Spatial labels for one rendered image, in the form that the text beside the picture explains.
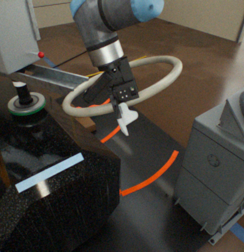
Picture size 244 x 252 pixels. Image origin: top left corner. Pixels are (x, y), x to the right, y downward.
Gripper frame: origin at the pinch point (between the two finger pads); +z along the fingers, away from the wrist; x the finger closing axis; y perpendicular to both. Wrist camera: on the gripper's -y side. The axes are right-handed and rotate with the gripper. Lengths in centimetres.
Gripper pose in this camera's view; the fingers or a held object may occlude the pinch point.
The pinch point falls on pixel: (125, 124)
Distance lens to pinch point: 68.1
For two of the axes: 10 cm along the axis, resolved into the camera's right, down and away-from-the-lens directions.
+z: 3.3, 8.2, 4.6
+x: 0.2, -4.9, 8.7
